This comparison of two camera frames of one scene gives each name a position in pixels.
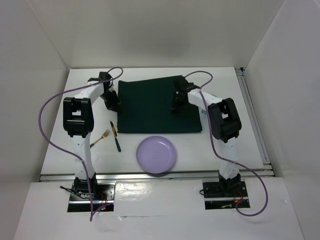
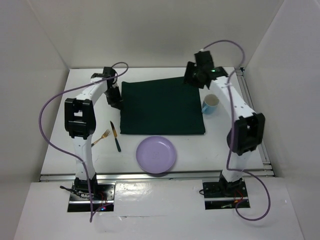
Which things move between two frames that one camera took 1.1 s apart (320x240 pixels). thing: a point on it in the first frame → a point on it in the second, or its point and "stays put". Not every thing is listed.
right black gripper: x=175 y=107 → x=190 y=68
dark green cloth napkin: x=146 y=107 stays put
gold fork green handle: x=105 y=134 stays put
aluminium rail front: x=124 y=175 stays put
